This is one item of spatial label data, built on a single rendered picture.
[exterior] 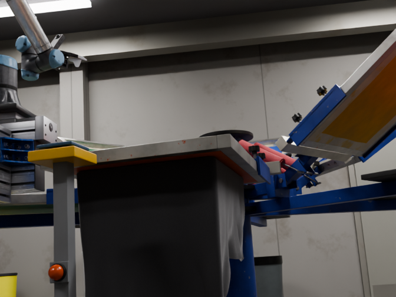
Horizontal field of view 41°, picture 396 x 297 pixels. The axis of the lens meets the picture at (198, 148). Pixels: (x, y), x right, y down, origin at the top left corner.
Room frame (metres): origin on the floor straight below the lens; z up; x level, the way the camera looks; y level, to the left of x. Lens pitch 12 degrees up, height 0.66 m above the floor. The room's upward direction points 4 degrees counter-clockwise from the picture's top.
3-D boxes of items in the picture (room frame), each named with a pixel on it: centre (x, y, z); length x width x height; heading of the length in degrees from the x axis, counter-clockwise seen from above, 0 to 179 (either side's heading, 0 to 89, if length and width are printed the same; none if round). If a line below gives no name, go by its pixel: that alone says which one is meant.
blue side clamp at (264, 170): (2.03, -0.23, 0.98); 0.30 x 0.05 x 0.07; 166
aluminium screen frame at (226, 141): (1.87, 0.10, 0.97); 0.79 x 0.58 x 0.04; 166
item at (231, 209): (1.76, -0.09, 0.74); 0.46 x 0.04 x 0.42; 166
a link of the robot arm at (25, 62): (2.25, 0.72, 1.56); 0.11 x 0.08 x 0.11; 61
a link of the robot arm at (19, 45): (2.25, 0.73, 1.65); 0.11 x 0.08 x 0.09; 151
